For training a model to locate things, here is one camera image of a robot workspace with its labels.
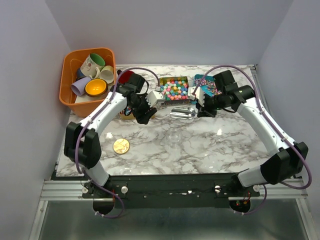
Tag white mug green inside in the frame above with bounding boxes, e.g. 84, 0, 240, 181
80, 53, 106, 79

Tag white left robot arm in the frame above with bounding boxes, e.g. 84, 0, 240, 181
63, 73, 157, 198

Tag gold round jar lid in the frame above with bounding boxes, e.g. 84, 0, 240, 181
113, 138, 130, 155

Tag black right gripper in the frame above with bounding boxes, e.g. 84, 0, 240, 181
194, 92, 226, 118

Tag lavender cup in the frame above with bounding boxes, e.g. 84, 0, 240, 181
70, 76, 92, 96

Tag teal tin swirl lollipops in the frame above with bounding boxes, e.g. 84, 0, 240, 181
192, 74, 221, 97

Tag cream white mug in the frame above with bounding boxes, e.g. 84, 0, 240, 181
99, 65, 114, 84

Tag black mug red inside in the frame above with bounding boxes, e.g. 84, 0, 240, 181
117, 69, 136, 85

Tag black mug yellow inside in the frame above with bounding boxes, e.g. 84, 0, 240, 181
84, 78, 108, 97

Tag blue mug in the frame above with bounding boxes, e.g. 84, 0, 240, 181
76, 68, 86, 81

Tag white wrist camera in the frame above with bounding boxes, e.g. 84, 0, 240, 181
145, 90, 166, 108
187, 86, 205, 107

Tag gold tin of lollipops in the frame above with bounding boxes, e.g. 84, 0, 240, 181
118, 107, 136, 120

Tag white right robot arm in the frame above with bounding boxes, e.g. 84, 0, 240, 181
188, 70, 309, 196

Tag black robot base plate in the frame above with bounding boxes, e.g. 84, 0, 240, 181
49, 171, 276, 210

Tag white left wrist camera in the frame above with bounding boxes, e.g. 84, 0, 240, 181
145, 90, 166, 108

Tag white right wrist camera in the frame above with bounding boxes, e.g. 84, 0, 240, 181
187, 86, 205, 107

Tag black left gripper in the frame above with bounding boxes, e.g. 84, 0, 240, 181
128, 93, 157, 125

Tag dark tin of star candies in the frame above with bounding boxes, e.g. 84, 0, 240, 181
159, 76, 191, 106

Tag orange plastic bin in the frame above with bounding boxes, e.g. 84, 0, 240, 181
59, 47, 116, 118

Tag aluminium frame rail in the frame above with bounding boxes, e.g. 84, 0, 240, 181
30, 180, 318, 240

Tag clear glass jar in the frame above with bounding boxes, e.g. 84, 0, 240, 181
165, 128, 182, 147

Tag silver metal scoop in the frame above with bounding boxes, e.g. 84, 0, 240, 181
169, 107, 196, 120

